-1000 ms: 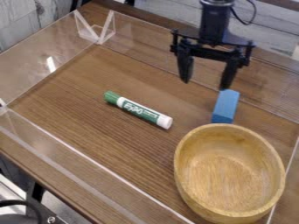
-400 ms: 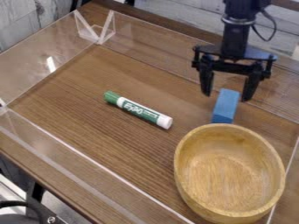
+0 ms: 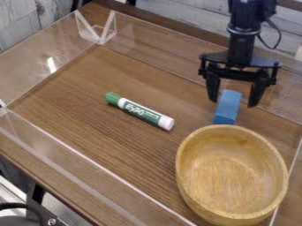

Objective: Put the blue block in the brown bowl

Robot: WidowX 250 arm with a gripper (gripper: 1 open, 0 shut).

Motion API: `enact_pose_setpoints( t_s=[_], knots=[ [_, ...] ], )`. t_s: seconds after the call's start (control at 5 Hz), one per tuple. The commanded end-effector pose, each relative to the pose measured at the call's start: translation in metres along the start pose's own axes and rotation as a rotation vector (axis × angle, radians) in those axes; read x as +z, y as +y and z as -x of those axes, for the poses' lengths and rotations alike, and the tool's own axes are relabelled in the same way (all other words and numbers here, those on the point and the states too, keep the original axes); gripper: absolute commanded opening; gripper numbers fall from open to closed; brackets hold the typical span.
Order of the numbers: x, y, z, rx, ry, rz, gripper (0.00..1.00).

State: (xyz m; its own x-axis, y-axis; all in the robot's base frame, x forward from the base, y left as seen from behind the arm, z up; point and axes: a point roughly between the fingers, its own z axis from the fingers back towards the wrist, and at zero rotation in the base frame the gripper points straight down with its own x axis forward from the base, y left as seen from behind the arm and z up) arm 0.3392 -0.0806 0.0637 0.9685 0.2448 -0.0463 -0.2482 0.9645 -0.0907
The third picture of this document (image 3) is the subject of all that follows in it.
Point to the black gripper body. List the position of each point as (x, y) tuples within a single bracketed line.
[(217, 68)]

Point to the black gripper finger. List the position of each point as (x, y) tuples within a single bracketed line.
[(213, 82), (259, 89)]

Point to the blue foam block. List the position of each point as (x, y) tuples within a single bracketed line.
[(228, 107)]

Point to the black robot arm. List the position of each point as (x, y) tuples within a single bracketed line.
[(240, 63)]

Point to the brown wooden bowl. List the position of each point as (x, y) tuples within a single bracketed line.
[(232, 175)]

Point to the green Expo marker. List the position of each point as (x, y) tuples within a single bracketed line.
[(141, 111)]

